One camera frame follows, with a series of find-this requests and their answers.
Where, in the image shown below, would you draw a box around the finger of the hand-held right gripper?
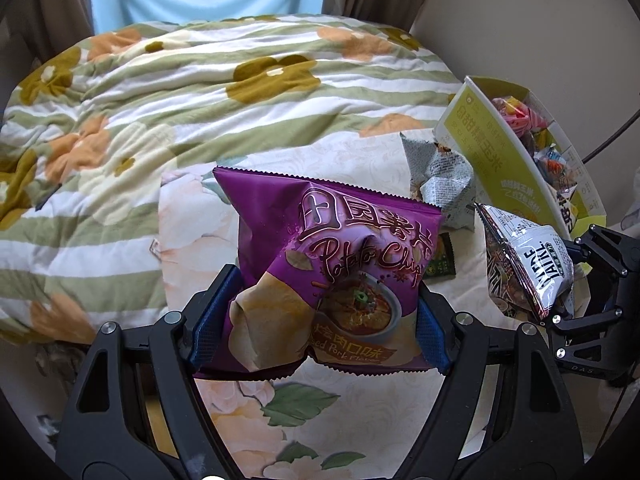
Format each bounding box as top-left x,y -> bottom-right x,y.
570,225 -> 640,281
545,305 -> 628,335

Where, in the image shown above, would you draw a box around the pile of colourful snack packets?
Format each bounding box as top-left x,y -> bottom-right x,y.
490,95 -> 583,213

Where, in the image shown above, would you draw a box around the green cardboard box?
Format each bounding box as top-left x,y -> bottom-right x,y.
432,76 -> 608,241

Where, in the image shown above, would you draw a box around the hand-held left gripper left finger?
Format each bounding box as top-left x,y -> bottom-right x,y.
54,262 -> 246,480

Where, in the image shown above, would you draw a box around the green striped floral blanket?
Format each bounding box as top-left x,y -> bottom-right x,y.
0,15 -> 466,346

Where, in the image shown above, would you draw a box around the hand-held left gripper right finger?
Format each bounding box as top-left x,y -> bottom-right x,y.
415,282 -> 586,480

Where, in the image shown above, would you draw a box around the grey white snack packet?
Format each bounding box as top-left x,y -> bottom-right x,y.
400,130 -> 476,231

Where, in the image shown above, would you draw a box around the black cable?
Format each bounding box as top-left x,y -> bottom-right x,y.
582,105 -> 640,161

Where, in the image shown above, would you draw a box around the small dark green packet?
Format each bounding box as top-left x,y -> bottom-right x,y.
425,234 -> 457,278

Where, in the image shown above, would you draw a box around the white black snack packet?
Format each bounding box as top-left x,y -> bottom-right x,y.
475,202 -> 576,322

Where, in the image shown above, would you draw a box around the purple potato chip bag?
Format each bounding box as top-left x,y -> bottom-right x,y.
212,166 -> 446,378

